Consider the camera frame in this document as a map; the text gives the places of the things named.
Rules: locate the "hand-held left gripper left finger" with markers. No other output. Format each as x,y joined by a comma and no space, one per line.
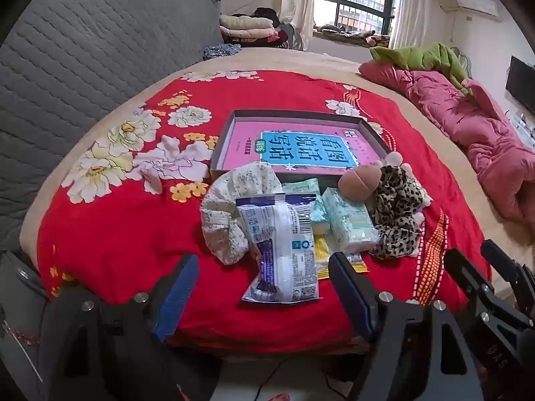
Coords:
179,296

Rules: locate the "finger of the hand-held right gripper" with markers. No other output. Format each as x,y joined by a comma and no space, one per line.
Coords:
501,261
466,273

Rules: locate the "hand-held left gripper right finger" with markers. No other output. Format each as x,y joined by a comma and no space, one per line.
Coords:
351,296

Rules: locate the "yellow plastic packet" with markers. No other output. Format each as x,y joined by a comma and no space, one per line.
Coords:
319,259

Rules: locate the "green tissue pack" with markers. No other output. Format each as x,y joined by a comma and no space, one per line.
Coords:
301,188
347,221

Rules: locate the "white blue plastic packet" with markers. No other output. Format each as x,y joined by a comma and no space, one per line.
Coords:
280,255

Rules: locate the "leopard print scrunchie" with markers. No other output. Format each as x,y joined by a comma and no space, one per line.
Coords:
395,213

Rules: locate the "white floral scrunchie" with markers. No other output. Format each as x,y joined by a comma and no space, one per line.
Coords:
225,213

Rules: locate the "beige round puff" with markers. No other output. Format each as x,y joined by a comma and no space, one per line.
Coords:
359,181

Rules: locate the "shallow cardboard box pink print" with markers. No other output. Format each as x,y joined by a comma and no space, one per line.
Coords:
250,133

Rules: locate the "red floral blanket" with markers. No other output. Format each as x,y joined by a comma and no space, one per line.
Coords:
125,234

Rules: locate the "white television cabinet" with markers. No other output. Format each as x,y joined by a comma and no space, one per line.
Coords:
524,127

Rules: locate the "pink quilt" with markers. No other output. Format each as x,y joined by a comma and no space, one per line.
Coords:
459,117

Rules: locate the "black television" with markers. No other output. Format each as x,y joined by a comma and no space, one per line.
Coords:
522,83

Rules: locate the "green blanket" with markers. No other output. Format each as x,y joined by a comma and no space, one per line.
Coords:
422,56

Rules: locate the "grey quilted headboard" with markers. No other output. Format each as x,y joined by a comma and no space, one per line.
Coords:
83,71

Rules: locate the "blue patterned cloth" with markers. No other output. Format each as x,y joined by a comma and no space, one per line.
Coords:
221,52

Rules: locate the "white air conditioner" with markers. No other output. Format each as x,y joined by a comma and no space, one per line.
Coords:
476,5

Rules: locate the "windowsill bedding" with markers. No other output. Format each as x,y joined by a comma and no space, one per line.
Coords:
355,37

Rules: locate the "white curtain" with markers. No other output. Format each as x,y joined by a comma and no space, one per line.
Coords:
411,8
296,4

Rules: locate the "pile of folded clothes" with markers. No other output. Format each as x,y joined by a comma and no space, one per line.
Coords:
246,27

